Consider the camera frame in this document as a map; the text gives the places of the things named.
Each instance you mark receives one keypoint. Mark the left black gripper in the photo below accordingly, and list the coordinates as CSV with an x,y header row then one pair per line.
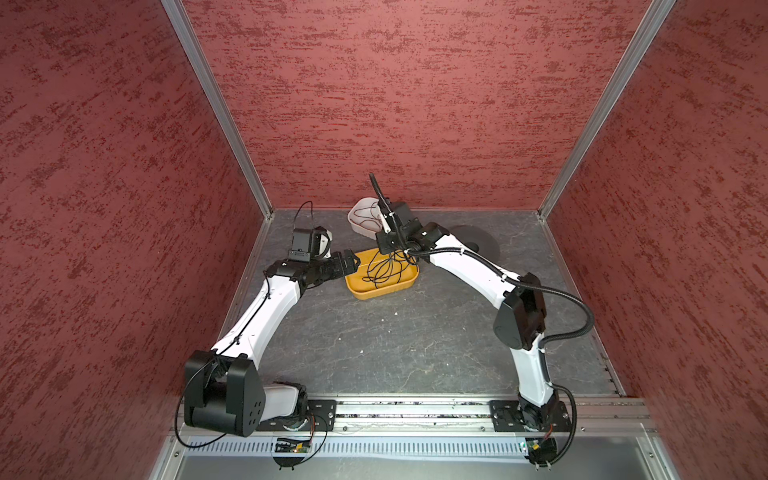
x,y
339,270

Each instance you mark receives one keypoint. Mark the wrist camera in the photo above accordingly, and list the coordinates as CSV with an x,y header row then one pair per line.
x,y
387,217
310,244

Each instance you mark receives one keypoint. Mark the black corrugated conduit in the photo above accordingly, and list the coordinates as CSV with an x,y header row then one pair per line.
x,y
519,300

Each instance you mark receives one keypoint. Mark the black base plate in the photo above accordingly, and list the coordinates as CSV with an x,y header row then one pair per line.
x,y
508,416
320,416

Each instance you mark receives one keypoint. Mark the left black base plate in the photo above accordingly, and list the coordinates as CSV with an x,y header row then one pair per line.
x,y
320,416

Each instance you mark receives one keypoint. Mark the aluminium corner post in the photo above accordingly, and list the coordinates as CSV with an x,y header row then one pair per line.
x,y
183,28
645,33

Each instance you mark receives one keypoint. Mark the yellow plastic tray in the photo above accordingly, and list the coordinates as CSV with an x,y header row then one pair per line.
x,y
381,274

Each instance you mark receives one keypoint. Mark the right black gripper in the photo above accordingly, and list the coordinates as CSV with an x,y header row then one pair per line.
x,y
386,245

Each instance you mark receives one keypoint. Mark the right aluminium corner post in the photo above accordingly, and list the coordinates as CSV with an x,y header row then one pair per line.
x,y
645,33

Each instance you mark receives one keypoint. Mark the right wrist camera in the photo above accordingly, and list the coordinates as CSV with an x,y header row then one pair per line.
x,y
387,217

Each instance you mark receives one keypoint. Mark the left aluminium corner post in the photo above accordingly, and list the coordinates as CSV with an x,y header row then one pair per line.
x,y
183,28

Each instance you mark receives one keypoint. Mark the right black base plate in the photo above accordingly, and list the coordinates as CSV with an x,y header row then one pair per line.
x,y
508,416

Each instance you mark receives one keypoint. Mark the dark grey cable spool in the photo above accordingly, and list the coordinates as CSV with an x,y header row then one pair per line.
x,y
478,240

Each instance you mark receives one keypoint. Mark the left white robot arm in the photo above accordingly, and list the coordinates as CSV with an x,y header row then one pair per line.
x,y
223,390

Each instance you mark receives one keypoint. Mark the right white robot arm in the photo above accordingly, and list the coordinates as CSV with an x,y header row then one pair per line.
x,y
535,392

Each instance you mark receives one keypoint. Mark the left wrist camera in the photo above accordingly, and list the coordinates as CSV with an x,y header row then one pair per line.
x,y
310,244

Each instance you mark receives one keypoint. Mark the aluminium mounting rail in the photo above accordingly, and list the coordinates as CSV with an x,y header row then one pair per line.
x,y
468,415

